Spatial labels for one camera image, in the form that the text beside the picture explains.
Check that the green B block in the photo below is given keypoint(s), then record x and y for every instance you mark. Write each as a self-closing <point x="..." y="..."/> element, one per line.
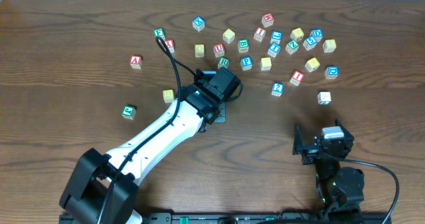
<point x="243" y="45"/>

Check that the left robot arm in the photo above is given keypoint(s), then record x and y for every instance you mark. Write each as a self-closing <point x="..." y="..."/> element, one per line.
<point x="103" y="187"/>

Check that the yellow S block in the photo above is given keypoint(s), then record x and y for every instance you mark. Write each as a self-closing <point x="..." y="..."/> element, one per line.
<point x="265" y="63"/>

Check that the blue 5 block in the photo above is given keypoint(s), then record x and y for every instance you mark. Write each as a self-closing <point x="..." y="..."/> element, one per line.
<point x="309" y="43"/>

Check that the yellow block top centre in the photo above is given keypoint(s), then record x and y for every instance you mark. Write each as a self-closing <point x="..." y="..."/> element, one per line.
<point x="228" y="36"/>

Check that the yellow K block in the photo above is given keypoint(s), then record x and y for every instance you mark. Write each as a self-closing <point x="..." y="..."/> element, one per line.
<point x="312" y="64"/>

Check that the blue T block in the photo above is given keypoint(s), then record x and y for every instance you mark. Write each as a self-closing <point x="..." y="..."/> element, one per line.
<point x="274" y="49"/>

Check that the yellow block near left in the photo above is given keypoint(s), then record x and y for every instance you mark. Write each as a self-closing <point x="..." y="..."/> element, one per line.
<point x="168" y="96"/>

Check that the blue D block upper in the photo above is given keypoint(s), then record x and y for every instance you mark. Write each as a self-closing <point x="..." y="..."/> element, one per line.
<point x="317" y="34"/>

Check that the red U block upper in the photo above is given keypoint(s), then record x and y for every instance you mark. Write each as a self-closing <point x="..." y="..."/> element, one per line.
<point x="219" y="50"/>

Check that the red A block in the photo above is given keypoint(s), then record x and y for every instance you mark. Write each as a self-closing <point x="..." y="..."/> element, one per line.
<point x="136" y="61"/>

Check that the blue d block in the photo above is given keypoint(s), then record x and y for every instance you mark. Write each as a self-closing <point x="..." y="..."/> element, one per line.
<point x="331" y="72"/>
<point x="317" y="34"/>

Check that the red I block upper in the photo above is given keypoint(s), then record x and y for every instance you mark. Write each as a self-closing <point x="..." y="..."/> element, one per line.
<point x="259" y="34"/>

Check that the plain L block green 7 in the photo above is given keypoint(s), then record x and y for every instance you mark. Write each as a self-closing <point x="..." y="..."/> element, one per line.
<point x="324" y="98"/>

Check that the green F block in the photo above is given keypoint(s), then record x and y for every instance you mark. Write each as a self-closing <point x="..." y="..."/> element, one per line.
<point x="159" y="32"/>

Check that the green Z block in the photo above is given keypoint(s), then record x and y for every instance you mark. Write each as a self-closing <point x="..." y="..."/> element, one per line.
<point x="292" y="47"/>

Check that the green J block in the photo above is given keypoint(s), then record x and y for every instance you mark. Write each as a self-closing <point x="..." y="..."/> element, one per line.
<point x="129" y="112"/>

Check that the yellow block centre left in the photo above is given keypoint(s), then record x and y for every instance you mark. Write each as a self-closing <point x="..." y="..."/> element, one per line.
<point x="199" y="50"/>

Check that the blue 2 block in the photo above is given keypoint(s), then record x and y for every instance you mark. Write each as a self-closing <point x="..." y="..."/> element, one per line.
<point x="277" y="89"/>

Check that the blue P block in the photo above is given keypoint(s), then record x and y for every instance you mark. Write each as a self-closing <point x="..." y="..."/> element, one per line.
<point x="246" y="63"/>

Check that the green R block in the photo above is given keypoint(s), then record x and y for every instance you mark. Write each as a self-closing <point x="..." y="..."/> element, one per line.
<point x="223" y="62"/>

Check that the blue L block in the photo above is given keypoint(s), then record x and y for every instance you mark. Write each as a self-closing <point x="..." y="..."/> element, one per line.
<point x="276" y="37"/>

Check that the yellow B block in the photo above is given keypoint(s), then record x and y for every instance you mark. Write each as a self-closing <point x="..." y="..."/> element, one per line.
<point x="329" y="45"/>

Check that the red I block lower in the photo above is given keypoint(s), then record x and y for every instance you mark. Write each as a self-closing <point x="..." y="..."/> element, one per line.
<point x="297" y="78"/>

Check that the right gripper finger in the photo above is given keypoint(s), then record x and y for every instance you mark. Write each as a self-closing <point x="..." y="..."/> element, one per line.
<point x="298" y="142"/>
<point x="349" y="138"/>

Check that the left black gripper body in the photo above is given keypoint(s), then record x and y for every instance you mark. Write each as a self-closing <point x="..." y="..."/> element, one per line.
<point x="220" y="114"/>

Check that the red i block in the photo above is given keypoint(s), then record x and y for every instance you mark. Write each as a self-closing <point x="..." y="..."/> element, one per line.
<point x="297" y="78"/>
<point x="259" y="34"/>

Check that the blue X block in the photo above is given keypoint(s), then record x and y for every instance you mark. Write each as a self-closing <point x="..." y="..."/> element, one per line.
<point x="198" y="24"/>

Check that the red H block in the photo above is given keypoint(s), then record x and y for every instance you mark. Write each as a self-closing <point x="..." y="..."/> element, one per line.
<point x="267" y="20"/>

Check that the yellow block top right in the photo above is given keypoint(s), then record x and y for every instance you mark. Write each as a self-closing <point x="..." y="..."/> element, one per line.
<point x="297" y="34"/>

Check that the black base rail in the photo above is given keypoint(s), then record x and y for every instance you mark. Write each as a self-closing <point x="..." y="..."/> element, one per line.
<point x="240" y="218"/>

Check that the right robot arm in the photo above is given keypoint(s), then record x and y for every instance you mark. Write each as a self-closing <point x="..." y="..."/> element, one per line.
<point x="341" y="189"/>

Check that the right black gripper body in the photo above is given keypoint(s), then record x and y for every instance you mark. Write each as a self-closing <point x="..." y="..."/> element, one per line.
<point x="312" y="150"/>

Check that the blue D block lower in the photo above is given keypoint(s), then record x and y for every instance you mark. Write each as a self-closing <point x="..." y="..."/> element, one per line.
<point x="331" y="72"/>

